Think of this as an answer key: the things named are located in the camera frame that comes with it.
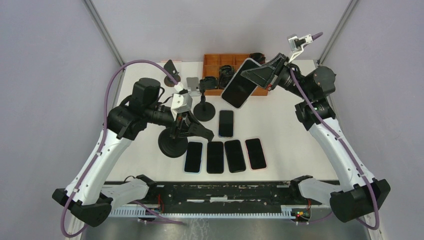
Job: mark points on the orange compartment tray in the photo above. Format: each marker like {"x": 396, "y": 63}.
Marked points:
{"x": 218, "y": 64}

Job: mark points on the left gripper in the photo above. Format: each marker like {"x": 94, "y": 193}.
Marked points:
{"x": 184, "y": 125}

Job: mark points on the black round object in tray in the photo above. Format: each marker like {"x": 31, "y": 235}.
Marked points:
{"x": 258, "y": 57}

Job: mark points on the white slotted cable duct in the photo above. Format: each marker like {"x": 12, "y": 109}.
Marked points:
{"x": 132, "y": 211}

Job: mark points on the blue case phone on table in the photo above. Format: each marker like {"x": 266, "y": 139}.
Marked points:
{"x": 193, "y": 158}

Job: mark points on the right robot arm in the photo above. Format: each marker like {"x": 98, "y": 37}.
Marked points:
{"x": 319, "y": 119}

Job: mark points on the aluminium frame rail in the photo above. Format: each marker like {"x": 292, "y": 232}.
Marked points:
{"x": 359, "y": 198}

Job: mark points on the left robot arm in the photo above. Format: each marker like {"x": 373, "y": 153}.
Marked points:
{"x": 123, "y": 124}

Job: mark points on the black round phone stand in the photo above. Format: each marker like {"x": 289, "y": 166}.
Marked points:
{"x": 204, "y": 111}

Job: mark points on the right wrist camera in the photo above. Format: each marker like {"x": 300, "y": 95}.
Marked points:
{"x": 297, "y": 45}

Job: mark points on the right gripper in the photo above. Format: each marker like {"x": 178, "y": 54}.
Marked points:
{"x": 264, "y": 74}

